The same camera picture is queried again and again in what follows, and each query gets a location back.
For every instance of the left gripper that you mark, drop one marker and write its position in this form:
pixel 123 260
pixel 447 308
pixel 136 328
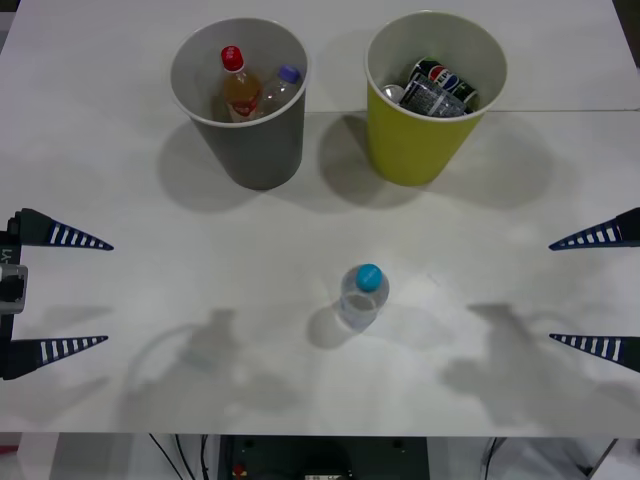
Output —
pixel 12 245

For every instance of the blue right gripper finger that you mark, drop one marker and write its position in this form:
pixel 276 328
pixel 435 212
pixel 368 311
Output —
pixel 612 232
pixel 610 347

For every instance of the blue cap clear bottle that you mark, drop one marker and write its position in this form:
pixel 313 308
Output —
pixel 368 278

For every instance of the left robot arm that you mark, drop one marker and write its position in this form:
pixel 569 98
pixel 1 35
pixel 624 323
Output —
pixel 12 287

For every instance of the yellow-green plastic bin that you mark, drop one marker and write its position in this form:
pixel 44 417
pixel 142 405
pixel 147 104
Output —
pixel 415 150

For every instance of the black can with white print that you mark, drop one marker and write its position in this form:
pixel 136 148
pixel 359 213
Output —
pixel 430 97

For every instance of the black can with round logo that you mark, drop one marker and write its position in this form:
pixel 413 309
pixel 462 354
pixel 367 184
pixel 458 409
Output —
pixel 445 75

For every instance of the grey plastic bin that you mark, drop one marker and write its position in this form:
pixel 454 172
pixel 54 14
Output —
pixel 260 150

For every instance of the red cap orange drink bottle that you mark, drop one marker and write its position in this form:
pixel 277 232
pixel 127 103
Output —
pixel 234 59

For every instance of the black robot torso base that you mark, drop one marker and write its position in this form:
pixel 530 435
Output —
pixel 320 457

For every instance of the purple cap clear bottle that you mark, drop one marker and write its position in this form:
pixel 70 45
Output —
pixel 288 75

